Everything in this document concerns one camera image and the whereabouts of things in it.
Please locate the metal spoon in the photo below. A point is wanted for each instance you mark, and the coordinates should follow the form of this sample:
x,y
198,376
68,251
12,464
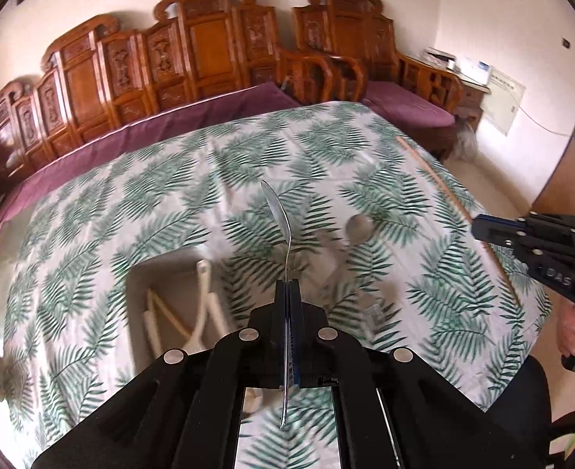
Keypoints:
x,y
360,228
274,205

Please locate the white wall panel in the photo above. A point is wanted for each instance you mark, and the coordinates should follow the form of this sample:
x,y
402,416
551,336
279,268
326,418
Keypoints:
x,y
505,102

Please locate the white printer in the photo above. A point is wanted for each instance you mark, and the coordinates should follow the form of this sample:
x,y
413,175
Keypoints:
x,y
439,54

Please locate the leaf print tablecloth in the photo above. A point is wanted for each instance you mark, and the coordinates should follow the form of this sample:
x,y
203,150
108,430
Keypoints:
x,y
121,195

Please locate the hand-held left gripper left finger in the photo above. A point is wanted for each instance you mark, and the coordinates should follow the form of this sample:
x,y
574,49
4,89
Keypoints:
x,y
280,312

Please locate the brown wooden door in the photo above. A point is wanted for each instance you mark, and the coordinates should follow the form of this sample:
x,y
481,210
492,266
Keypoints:
x,y
556,180

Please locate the short purple seat cushion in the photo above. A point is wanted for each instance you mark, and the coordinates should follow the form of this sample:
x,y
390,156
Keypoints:
x,y
405,102

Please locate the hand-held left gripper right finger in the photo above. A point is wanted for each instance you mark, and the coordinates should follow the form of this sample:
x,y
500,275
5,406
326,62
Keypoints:
x,y
295,312

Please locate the carved wooden armchair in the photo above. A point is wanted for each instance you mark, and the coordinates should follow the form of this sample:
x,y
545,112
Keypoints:
x,y
346,14

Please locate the white box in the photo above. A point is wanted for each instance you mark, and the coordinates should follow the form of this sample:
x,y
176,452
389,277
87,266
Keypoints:
x,y
475,69

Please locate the small clear plastic wrapper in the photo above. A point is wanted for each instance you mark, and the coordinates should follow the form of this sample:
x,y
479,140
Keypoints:
x,y
375,313

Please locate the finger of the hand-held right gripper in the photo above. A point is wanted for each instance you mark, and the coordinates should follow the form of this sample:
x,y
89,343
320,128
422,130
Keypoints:
x,y
500,219
493,237

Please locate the long carved wooden sofa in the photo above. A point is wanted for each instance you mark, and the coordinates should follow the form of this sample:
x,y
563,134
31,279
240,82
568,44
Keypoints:
x,y
209,44

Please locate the white ceramic spoon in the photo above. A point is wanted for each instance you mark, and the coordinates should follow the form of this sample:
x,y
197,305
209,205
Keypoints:
x,y
151,322
205,281

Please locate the long purple seat cushion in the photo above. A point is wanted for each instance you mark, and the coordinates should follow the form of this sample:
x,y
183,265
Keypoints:
x,y
121,141

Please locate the wooden side table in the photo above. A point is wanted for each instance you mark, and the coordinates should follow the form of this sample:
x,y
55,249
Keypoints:
x,y
471,102

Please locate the wooden chopstick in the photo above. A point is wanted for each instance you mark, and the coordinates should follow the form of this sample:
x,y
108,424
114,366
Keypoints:
x,y
170,315
218,315

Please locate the beige plastic tray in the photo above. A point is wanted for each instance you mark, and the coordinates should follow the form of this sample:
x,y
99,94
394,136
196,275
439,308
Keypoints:
x,y
170,278

